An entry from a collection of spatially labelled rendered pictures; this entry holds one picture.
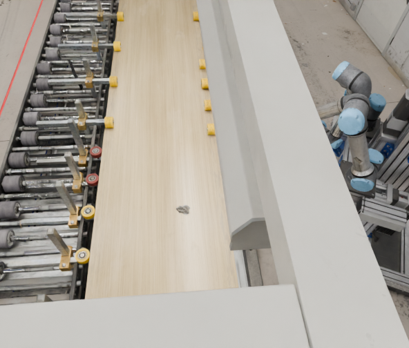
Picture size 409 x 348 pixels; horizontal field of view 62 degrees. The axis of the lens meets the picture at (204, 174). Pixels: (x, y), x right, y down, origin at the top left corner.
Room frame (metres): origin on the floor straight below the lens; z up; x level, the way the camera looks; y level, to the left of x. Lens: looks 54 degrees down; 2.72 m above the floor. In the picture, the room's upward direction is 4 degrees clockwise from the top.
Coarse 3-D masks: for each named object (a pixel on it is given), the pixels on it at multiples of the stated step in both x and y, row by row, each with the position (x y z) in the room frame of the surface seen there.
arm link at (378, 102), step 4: (372, 96) 1.78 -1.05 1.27; (376, 96) 1.78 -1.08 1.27; (380, 96) 1.79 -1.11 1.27; (372, 100) 1.74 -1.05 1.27; (376, 100) 1.74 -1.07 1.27; (380, 100) 1.75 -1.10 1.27; (384, 100) 1.75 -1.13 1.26; (372, 104) 1.72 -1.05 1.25; (376, 104) 1.71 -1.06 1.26; (380, 104) 1.71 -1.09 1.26; (384, 104) 1.72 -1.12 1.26; (372, 108) 1.71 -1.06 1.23; (376, 108) 1.70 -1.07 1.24; (380, 108) 1.70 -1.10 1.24; (368, 112) 1.72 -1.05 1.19; (372, 112) 1.70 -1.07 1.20; (376, 112) 1.70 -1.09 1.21; (380, 112) 1.71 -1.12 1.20; (368, 116) 1.71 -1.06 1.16; (372, 116) 1.70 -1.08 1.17; (376, 116) 1.70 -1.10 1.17
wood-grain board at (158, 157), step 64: (128, 0) 3.46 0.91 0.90; (192, 0) 3.55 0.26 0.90; (128, 64) 2.41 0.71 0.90; (192, 64) 2.48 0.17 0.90; (128, 128) 1.68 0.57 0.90; (192, 128) 1.73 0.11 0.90; (128, 192) 1.14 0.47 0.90; (192, 192) 1.18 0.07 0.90; (128, 256) 0.72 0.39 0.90; (192, 256) 0.75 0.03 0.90
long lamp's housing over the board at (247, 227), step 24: (216, 0) 0.67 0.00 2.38; (216, 24) 0.58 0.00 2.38; (216, 48) 0.52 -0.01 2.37; (216, 72) 0.47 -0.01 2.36; (216, 96) 0.42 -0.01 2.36; (216, 120) 0.37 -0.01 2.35; (240, 120) 0.34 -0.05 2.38; (240, 144) 0.30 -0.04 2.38; (240, 168) 0.26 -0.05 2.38; (240, 192) 0.23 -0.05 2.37; (240, 216) 0.20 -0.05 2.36; (264, 216) 0.19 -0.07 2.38; (240, 240) 0.18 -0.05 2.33; (264, 240) 0.19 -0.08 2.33
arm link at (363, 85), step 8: (360, 80) 1.56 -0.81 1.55; (368, 80) 1.57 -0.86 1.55; (352, 88) 1.56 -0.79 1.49; (360, 88) 1.54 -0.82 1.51; (368, 88) 1.54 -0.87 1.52; (368, 96) 1.52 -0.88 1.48; (336, 128) 1.50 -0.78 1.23; (328, 136) 1.50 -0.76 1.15; (336, 136) 1.48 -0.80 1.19; (336, 144) 1.45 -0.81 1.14
